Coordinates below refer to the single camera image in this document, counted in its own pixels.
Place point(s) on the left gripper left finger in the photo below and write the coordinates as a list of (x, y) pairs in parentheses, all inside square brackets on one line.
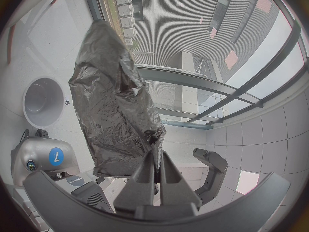
[(130, 197)]

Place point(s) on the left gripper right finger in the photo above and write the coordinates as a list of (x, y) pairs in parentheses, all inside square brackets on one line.
[(178, 194)]

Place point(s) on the black plastic bag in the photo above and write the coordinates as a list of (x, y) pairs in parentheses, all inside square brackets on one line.
[(108, 110)]

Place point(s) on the white trash bin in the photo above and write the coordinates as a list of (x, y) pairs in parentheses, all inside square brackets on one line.
[(41, 100)]

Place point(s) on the window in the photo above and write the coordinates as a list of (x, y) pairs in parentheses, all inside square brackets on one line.
[(193, 76)]

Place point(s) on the white chair with wooden legs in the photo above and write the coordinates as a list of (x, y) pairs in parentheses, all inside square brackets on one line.
[(10, 45)]

